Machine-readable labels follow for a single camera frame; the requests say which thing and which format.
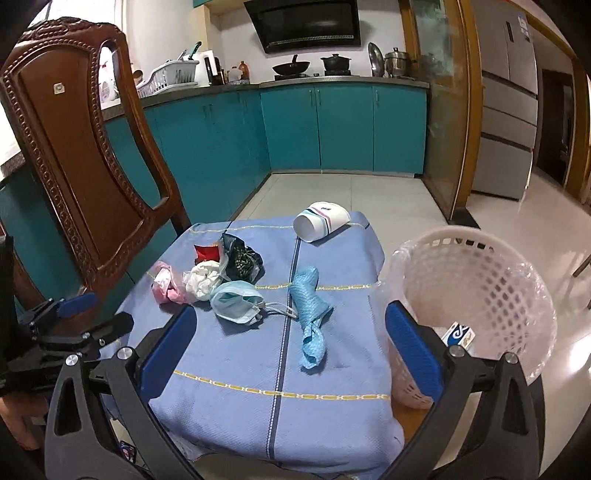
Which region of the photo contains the blue white medicine box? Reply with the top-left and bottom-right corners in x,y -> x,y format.
442,322 -> 476,350

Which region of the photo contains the pink plastic bag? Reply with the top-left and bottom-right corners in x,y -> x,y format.
151,261 -> 194,305

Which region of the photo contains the white tissue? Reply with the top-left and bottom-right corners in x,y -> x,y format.
182,260 -> 223,303

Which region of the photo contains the light blue face mask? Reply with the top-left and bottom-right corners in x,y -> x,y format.
209,281 -> 297,326

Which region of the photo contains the red snack wrapper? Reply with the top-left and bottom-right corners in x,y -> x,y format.
194,244 -> 221,265

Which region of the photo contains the blue twisted cloth rag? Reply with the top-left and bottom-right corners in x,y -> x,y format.
288,266 -> 332,371

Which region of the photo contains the dark patterned plastic bag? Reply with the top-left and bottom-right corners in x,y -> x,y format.
219,233 -> 266,284

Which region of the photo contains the white striped paper cup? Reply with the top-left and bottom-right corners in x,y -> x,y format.
293,201 -> 351,243

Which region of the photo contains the white lattice trash basket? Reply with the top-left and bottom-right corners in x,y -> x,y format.
370,226 -> 557,409

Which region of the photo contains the person's left hand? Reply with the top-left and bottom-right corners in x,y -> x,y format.
1,393 -> 48,450

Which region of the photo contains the blue striped table cloth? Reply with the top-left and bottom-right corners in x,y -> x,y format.
103,210 -> 407,478

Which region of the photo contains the silver refrigerator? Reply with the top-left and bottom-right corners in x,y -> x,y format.
472,1 -> 538,201

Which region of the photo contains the white dish rack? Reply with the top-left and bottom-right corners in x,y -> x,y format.
136,60 -> 199,98

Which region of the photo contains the steel pot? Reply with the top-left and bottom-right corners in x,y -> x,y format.
384,47 -> 411,78

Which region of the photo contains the steel pot lid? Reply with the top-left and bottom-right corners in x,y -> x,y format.
368,42 -> 385,78

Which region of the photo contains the brown sauce bottle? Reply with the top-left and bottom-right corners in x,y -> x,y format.
238,61 -> 250,83

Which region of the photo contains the black cooking pot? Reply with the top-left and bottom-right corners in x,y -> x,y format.
321,53 -> 351,76

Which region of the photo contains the black wok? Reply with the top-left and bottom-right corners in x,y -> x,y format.
273,54 -> 311,76

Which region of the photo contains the wood framed glass door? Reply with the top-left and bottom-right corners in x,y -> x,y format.
399,0 -> 484,227

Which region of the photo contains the black range hood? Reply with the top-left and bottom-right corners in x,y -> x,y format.
243,0 -> 361,54

